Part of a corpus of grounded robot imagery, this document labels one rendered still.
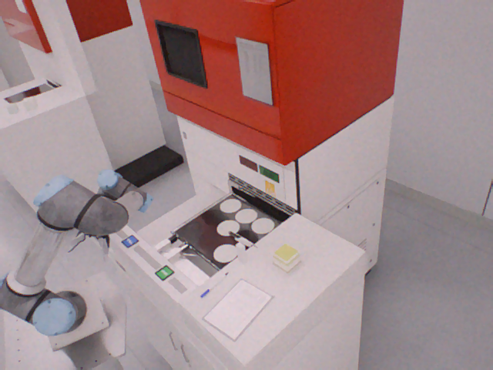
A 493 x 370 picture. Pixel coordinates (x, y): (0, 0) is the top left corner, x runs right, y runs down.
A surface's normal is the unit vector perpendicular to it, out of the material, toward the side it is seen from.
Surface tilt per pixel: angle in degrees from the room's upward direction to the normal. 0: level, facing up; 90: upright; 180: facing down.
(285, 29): 90
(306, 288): 0
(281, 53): 90
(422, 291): 0
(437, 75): 90
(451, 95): 90
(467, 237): 0
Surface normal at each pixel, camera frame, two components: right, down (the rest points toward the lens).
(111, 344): -0.11, -0.79
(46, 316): 0.35, -0.11
